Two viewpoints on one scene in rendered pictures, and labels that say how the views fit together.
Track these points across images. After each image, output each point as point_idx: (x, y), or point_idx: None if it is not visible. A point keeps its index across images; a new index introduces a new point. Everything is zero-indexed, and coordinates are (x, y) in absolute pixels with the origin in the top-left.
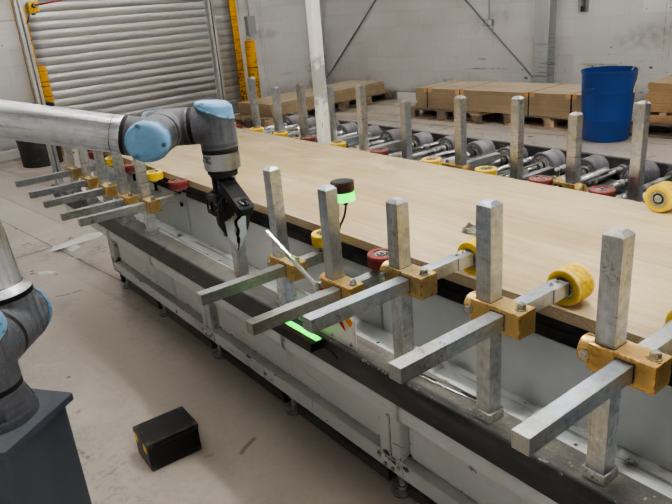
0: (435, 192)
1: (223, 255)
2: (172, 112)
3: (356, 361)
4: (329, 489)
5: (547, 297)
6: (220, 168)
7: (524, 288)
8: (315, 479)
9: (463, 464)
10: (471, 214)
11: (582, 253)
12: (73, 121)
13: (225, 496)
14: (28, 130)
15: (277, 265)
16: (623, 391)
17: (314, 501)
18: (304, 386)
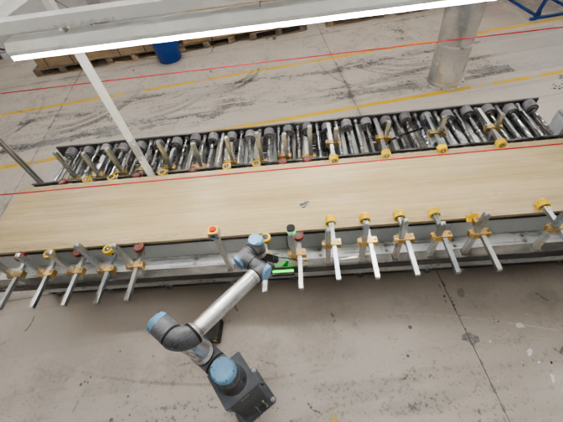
0: (260, 188)
1: (179, 258)
2: (248, 253)
3: (311, 268)
4: (277, 295)
5: None
6: (265, 254)
7: (349, 223)
8: (270, 296)
9: None
10: (291, 195)
11: (342, 198)
12: (245, 288)
13: (253, 326)
14: (235, 304)
15: None
16: (380, 232)
17: (278, 302)
18: None
